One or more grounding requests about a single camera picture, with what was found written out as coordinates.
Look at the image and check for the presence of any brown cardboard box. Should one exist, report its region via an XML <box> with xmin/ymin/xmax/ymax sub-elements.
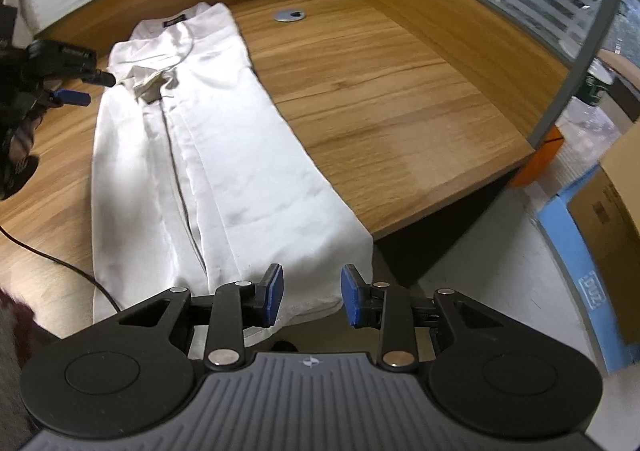
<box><xmin>568</xmin><ymin>124</ymin><xmax>640</xmax><ymax>344</ymax></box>

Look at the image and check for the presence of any black cable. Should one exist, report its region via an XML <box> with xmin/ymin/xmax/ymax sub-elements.
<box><xmin>0</xmin><ymin>222</ymin><xmax>124</xmax><ymax>315</ymax></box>

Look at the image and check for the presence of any blue cardboard box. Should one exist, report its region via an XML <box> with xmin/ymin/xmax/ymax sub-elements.
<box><xmin>536</xmin><ymin>166</ymin><xmax>639</xmax><ymax>375</ymax></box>

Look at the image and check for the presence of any beige satin shirt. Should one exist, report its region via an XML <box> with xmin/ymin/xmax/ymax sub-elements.
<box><xmin>91</xmin><ymin>3</ymin><xmax>373</xmax><ymax>327</ymax></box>

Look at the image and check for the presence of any grey desk cable grommet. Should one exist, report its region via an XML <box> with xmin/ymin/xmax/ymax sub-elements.
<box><xmin>273</xmin><ymin>9</ymin><xmax>306</xmax><ymax>23</ymax></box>

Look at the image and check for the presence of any orange object under desk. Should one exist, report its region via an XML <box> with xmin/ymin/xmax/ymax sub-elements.
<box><xmin>508</xmin><ymin>126</ymin><xmax>565</xmax><ymax>188</ymax></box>

